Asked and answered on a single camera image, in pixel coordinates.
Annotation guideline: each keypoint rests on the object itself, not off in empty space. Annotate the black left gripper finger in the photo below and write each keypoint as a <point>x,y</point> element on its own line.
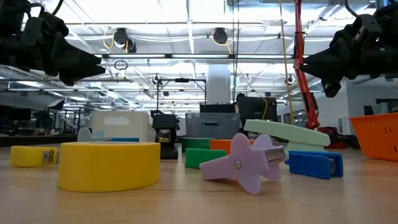
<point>71,80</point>
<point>74,62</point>

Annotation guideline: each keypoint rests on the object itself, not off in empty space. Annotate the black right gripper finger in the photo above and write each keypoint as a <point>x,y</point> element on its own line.
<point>332,63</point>
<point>332,87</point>

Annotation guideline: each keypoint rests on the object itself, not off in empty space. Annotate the silver binder clip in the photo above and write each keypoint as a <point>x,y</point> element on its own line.
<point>85,135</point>

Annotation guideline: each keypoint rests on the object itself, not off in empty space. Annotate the mint green stapler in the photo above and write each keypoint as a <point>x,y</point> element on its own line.
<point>280,130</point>

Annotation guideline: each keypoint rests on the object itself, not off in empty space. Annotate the blue tape roll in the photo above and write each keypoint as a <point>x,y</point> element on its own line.
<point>124,139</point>

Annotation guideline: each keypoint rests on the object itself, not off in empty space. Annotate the blue mini stapler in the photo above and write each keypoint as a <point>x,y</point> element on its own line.
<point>311,165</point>

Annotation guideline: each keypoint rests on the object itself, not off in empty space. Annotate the orange tape roll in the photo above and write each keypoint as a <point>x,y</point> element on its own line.
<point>219,145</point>

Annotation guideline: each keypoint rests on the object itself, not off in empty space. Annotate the green mini stapler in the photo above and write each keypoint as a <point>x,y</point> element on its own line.
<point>202,158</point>

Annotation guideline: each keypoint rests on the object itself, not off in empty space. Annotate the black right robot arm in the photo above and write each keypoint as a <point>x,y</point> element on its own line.
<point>388,3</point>

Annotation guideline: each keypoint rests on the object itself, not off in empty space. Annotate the yellow tape roll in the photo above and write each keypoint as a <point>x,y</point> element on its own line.
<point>109,168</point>

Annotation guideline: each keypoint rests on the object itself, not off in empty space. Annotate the red desk lamp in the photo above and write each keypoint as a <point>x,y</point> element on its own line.
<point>299,46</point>

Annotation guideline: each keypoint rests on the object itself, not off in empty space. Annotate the orange mesh basket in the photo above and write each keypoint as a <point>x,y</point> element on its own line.
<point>376,137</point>

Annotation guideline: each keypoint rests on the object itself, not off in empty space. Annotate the white plastic bin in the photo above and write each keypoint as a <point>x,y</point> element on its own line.
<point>136,124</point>

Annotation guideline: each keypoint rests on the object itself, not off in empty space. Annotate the black background screen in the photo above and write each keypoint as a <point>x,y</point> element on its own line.
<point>255,109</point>

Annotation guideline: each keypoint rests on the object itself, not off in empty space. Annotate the silver clip near yellow roll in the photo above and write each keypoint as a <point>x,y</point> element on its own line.
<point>245,161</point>

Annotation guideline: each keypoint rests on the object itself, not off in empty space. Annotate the white building column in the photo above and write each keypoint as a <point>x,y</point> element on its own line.
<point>217,84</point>

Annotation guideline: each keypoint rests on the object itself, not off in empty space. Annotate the grey plastic bin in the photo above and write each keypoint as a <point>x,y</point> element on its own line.
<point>217,127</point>

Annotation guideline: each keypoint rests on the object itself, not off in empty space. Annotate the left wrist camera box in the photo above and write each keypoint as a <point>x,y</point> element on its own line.
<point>35,31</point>

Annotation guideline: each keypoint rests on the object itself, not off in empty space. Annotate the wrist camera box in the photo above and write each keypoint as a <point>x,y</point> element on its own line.
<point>367,29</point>
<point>35,31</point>

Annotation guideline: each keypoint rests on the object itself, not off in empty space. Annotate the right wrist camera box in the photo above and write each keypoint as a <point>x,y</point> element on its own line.
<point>367,29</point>

